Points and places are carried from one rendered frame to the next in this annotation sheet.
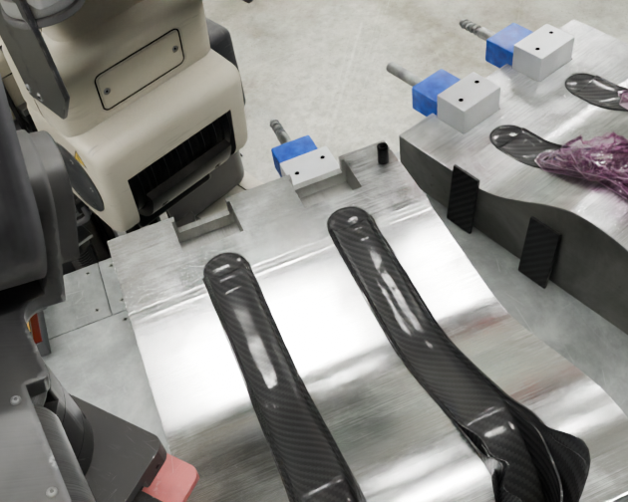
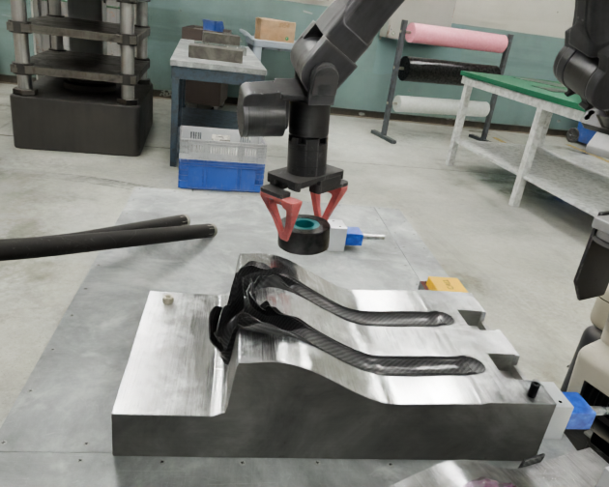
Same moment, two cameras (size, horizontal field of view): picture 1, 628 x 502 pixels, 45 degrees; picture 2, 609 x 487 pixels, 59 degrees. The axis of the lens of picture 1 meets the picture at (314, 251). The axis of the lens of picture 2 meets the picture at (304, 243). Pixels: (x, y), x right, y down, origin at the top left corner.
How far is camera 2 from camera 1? 67 cm
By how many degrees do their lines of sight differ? 75
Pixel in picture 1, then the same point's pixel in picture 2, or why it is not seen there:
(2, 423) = (272, 89)
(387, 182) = (507, 390)
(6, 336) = (295, 92)
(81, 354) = not seen: hidden behind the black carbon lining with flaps
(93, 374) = not seen: hidden behind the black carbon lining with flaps
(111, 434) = (305, 179)
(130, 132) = not seen: outside the picture
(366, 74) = not seen: outside the picture
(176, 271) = (444, 305)
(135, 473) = (290, 180)
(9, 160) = (312, 53)
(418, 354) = (365, 363)
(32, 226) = (303, 67)
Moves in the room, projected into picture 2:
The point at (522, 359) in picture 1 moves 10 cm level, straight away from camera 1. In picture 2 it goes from (336, 371) to (420, 413)
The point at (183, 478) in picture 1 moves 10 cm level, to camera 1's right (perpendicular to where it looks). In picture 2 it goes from (291, 201) to (277, 228)
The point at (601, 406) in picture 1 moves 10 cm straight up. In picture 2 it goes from (285, 357) to (297, 273)
